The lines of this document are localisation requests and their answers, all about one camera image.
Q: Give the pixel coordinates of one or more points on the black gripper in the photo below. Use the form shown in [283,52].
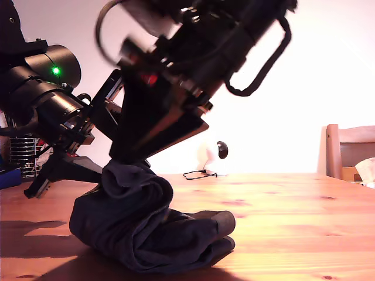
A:
[67,117]

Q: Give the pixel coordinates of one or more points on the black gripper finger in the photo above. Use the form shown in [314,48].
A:
[178,128]

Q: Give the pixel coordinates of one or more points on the dark grey underwear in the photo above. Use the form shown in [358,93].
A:
[132,228]

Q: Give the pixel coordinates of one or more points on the white paper packet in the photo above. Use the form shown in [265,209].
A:
[44,159]

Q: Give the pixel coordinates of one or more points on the blue box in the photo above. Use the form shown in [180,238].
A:
[10,179]

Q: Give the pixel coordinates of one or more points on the brown wooden chair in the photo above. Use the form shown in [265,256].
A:
[334,152]

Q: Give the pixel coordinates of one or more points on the brown cardboard box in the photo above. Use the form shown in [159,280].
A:
[348,174]

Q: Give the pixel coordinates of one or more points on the white tissue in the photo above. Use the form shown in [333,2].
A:
[366,169]

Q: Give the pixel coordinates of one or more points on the patterned tissue box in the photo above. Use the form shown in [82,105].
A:
[366,185]

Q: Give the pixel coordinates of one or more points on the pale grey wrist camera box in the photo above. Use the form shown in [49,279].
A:
[85,99]
[149,17]

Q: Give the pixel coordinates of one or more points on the white round security camera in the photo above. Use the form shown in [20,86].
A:
[222,150]

